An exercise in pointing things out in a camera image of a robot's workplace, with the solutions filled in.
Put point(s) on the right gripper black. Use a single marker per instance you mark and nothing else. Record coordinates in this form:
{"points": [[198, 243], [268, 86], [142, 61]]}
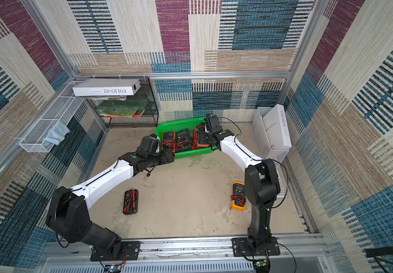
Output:
{"points": [[200, 137]]}

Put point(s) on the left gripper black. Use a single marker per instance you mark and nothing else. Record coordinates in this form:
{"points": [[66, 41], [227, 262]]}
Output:
{"points": [[164, 160]]}

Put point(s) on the orange multimeter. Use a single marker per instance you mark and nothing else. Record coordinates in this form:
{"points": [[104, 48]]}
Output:
{"points": [[169, 140], [200, 137]]}

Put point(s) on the green plastic basket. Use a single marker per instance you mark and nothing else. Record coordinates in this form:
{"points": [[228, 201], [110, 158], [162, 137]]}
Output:
{"points": [[180, 125]]}

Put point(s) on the yellow multimeter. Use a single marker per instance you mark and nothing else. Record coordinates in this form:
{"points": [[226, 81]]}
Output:
{"points": [[238, 197]]}

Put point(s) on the green multimeter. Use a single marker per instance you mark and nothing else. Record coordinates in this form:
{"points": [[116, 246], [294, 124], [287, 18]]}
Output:
{"points": [[184, 141]]}

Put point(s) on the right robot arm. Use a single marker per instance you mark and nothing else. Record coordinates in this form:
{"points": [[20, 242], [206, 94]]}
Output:
{"points": [[261, 185]]}

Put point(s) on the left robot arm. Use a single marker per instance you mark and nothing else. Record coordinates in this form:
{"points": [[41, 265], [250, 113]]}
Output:
{"points": [[68, 214]]}

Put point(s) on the green book on shelf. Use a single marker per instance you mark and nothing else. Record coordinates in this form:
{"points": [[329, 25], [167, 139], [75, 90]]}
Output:
{"points": [[119, 108]]}

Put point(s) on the clear plastic bin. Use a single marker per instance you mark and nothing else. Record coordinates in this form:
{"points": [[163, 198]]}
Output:
{"points": [[261, 139]]}

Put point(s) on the white box right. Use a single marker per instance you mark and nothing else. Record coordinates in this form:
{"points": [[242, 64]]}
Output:
{"points": [[276, 128]]}

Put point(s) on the white calculator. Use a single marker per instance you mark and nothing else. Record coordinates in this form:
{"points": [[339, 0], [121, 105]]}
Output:
{"points": [[282, 183]]}

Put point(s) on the white folio box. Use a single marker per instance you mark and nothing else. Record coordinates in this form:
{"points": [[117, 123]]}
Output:
{"points": [[96, 87]]}

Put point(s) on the light blue cloth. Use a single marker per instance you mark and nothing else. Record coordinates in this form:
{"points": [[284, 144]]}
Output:
{"points": [[56, 134]]}

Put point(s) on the black wire shelf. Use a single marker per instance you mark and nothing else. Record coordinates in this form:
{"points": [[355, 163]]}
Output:
{"points": [[138, 110]]}

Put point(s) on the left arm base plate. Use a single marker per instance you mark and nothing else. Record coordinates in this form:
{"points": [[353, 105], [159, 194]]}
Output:
{"points": [[124, 250]]}

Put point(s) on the white wire wall basket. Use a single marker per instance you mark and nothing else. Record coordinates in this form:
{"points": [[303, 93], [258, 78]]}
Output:
{"points": [[62, 108]]}

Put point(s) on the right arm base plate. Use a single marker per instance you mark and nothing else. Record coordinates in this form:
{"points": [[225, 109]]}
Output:
{"points": [[242, 248]]}

